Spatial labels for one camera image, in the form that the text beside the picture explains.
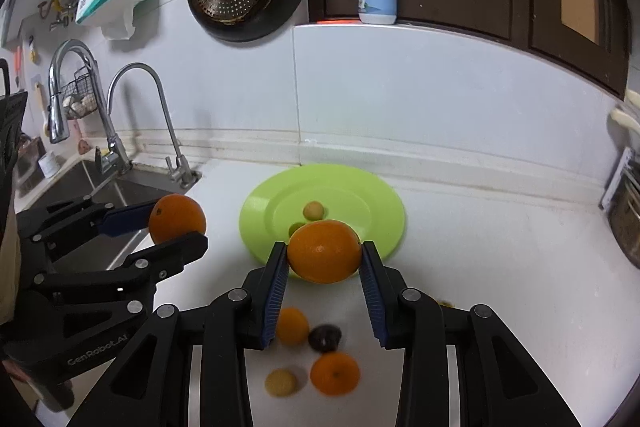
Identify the green plastic plate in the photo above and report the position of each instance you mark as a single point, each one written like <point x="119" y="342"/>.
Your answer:
<point x="360" y="202"/>

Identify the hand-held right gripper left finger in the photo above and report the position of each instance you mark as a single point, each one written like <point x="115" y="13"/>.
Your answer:
<point x="275" y="292"/>

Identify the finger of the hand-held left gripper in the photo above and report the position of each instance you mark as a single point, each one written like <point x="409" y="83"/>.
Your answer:
<point x="130" y="217"/>
<point x="180" y="249"/>

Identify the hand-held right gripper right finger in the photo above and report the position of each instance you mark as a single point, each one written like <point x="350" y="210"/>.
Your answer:
<point x="372" y="292"/>

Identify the small yellow-brown longan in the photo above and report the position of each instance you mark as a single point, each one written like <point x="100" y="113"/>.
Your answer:
<point x="281" y="382"/>
<point x="314" y="210"/>

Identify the metal corner rack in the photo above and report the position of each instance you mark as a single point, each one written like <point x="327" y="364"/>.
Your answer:
<point x="617" y="177"/>

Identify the small orange tangerine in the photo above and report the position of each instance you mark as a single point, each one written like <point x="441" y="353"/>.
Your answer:
<point x="335" y="373"/>
<point x="295" y="326"/>

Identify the small white container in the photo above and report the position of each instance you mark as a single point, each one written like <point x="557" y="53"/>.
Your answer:
<point x="50" y="166"/>

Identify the large orange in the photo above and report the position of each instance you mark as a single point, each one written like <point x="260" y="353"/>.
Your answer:
<point x="177" y="219"/>
<point x="324" y="252"/>

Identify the stainless steel sink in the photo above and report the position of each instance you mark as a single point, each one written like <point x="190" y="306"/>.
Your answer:
<point x="75" y="179"/>

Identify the small green tangerine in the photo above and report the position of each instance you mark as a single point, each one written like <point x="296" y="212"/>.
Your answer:
<point x="296" y="228"/>

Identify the tall chrome pull-down faucet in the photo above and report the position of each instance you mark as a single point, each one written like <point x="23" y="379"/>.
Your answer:
<point x="102" y="107"/>

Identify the slim gooseneck faucet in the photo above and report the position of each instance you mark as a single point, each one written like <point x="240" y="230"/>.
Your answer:
<point x="169" y="117"/>

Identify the dark purple round fruit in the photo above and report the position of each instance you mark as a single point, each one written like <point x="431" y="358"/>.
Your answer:
<point x="325" y="338"/>

